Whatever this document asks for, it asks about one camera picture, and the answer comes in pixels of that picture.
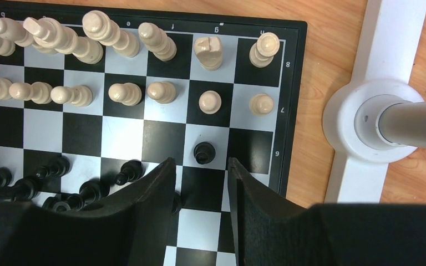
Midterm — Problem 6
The white bishop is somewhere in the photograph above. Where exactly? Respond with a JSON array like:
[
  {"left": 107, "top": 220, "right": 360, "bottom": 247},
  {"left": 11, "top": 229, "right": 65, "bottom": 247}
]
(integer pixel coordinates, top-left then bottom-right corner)
[{"left": 138, "top": 22, "right": 177, "bottom": 62}]

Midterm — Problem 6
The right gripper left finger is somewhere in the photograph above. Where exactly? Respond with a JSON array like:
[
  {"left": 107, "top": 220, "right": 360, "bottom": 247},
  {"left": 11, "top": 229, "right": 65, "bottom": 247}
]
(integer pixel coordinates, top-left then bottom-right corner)
[{"left": 0, "top": 157, "right": 176, "bottom": 265}]

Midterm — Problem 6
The white pawn f file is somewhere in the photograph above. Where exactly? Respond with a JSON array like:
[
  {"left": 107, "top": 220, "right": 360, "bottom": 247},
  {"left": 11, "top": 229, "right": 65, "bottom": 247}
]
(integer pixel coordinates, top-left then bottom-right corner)
[{"left": 146, "top": 81, "right": 176, "bottom": 104}]

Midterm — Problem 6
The black white chessboard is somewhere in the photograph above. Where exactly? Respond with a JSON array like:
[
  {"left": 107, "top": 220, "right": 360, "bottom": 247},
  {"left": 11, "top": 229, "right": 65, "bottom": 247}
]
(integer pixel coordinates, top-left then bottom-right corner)
[{"left": 0, "top": 8, "right": 307, "bottom": 265}]

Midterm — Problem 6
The white pawn h file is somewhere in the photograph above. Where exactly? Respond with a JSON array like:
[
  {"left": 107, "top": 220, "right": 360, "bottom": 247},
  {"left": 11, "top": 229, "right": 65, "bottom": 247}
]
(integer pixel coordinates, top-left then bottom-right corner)
[{"left": 249, "top": 93, "right": 274, "bottom": 116}]

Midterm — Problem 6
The white pawn g file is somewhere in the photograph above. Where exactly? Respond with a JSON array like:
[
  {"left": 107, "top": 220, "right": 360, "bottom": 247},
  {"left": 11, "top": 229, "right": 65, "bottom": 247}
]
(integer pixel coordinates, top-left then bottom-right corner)
[{"left": 199, "top": 90, "right": 222, "bottom": 114}]

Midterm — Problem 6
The white pawn d file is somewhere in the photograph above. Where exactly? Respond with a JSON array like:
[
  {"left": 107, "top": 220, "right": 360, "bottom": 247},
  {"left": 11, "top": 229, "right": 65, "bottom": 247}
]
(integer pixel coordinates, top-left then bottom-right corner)
[{"left": 50, "top": 85, "right": 93, "bottom": 107}]

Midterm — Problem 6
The white clothes rack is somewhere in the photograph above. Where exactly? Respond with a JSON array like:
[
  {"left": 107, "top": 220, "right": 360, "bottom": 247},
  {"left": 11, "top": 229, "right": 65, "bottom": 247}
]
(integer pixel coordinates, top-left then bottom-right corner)
[{"left": 322, "top": 1, "right": 426, "bottom": 203}]

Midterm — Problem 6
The white queen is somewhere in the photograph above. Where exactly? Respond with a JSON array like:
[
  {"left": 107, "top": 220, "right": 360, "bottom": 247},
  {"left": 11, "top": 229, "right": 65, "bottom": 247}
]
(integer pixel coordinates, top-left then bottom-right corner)
[{"left": 23, "top": 17, "right": 103, "bottom": 64}]

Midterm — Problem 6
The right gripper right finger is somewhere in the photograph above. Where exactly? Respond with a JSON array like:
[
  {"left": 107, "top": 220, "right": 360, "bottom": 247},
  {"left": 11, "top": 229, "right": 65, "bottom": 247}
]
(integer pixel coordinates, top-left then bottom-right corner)
[{"left": 228, "top": 157, "right": 426, "bottom": 265}]

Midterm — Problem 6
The white pawn e file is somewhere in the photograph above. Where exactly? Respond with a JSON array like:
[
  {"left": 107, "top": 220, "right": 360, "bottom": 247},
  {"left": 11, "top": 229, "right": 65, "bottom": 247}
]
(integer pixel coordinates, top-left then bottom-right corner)
[{"left": 108, "top": 83, "right": 142, "bottom": 106}]

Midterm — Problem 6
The white knight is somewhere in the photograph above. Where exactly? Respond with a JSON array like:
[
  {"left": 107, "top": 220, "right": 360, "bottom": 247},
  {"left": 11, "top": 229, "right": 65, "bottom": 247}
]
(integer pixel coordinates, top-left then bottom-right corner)
[{"left": 193, "top": 37, "right": 223, "bottom": 71}]

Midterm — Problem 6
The white rook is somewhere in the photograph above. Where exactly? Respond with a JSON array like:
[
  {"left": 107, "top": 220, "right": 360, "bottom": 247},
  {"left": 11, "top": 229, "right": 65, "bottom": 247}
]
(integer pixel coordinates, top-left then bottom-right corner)
[{"left": 249, "top": 32, "right": 280, "bottom": 68}]

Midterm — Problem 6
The white king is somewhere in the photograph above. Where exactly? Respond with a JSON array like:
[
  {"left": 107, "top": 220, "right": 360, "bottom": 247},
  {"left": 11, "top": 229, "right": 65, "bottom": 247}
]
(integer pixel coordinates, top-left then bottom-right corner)
[{"left": 82, "top": 10, "right": 140, "bottom": 58}]

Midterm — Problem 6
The black pawn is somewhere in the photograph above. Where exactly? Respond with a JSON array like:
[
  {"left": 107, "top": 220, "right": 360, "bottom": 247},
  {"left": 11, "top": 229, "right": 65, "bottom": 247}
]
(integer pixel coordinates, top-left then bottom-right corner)
[{"left": 194, "top": 142, "right": 216, "bottom": 165}]

